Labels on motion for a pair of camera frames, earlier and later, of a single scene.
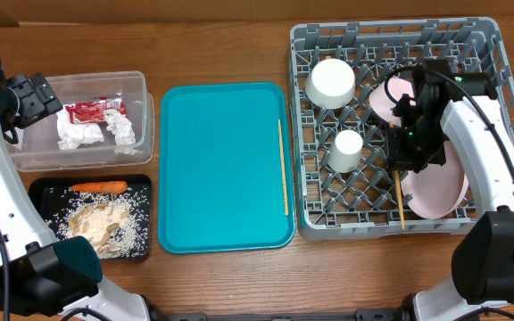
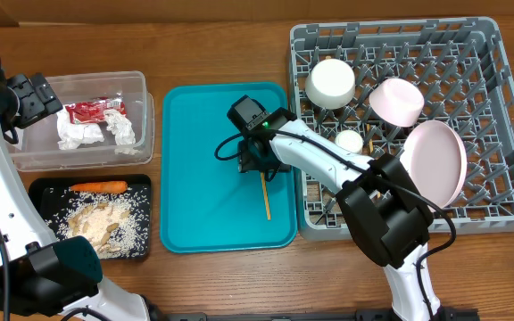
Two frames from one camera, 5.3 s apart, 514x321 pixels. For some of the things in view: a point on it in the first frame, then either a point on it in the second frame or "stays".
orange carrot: [109, 186] stays
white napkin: [71, 136] stays
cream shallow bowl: [331, 84] stays
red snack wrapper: [94, 110] stays
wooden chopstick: [285, 185] -> [266, 196]
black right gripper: [399, 160] -> [249, 161]
